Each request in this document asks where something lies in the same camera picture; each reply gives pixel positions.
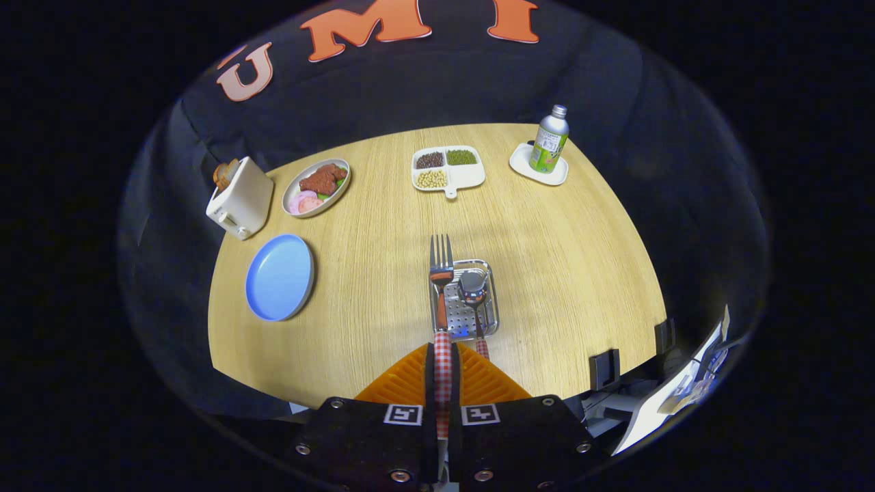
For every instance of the pale pink ham slice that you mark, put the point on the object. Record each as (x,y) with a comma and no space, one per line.
(297,203)

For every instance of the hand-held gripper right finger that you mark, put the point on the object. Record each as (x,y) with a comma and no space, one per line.
(506,444)

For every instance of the cream white toaster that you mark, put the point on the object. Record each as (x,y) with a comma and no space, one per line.
(243,201)

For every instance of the pile of yellow soybeans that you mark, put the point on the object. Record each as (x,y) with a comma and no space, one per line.
(431,179)

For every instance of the pile of green beans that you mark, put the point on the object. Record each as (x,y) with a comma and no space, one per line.
(462,157)

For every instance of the green labelled metal bottle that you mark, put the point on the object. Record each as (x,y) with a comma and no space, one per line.
(550,143)

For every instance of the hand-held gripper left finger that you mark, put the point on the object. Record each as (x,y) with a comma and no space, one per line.
(383,444)

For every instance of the oval beige plate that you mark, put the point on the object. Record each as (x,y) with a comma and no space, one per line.
(292,188)

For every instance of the white paper sheet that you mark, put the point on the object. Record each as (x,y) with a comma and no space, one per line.
(649,413)

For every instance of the pile of dark red beans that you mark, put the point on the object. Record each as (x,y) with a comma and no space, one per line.
(430,160)

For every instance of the brown toast slice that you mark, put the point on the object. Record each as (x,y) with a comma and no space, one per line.
(221,176)
(232,169)

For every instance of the black table clamp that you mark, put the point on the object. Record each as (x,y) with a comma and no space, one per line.
(665,336)
(605,369)

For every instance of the small white coaster dish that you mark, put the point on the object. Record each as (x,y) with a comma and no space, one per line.
(521,160)

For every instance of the perforated metal tray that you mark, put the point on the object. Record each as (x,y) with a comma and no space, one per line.
(488,321)

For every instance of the blue round plate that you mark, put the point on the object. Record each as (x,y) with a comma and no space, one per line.
(280,277)

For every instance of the brown grilled meat piece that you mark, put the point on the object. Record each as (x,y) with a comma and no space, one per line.
(321,180)

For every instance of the reddish pink ham slice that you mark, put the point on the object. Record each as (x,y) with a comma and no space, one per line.
(311,204)

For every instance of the white divided dish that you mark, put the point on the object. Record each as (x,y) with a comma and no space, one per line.
(468,176)

